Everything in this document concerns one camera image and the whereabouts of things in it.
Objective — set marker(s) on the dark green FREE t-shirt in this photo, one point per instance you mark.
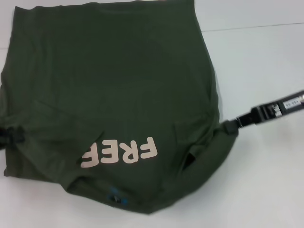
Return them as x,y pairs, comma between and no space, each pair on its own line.
118,71

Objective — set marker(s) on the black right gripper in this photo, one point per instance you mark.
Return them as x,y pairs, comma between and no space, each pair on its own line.
278,107

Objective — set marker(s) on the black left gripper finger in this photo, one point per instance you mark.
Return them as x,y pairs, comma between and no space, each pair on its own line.
15,135

